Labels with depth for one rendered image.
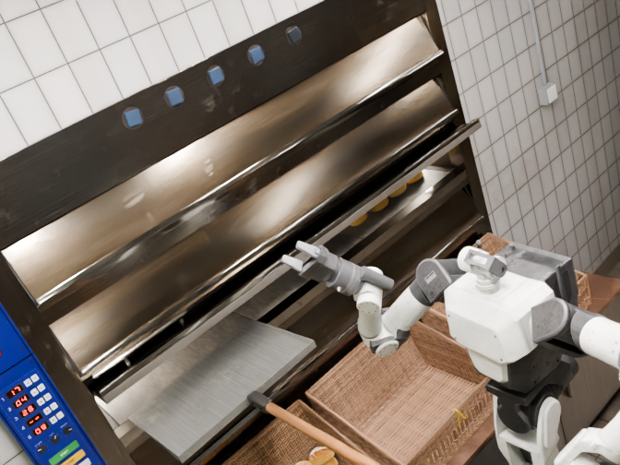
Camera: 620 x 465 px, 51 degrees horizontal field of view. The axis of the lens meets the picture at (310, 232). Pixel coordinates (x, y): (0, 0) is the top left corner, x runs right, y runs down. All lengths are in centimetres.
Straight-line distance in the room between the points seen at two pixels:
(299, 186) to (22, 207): 95
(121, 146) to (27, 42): 37
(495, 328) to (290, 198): 95
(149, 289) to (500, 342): 106
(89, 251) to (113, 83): 49
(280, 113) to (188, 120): 36
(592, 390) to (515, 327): 146
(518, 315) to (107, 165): 120
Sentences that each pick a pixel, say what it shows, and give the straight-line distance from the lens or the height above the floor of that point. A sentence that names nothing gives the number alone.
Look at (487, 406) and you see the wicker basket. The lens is 258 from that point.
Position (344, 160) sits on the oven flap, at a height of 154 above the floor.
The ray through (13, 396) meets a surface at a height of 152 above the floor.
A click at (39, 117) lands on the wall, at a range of 193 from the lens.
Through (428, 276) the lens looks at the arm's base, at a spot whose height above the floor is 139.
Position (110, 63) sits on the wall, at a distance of 200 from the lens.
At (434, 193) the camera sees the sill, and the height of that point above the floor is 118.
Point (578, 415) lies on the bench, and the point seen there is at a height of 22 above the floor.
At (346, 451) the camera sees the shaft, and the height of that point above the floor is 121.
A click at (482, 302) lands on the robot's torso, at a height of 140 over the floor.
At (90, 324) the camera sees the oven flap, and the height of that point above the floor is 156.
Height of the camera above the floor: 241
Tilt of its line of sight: 25 degrees down
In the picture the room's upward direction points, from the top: 21 degrees counter-clockwise
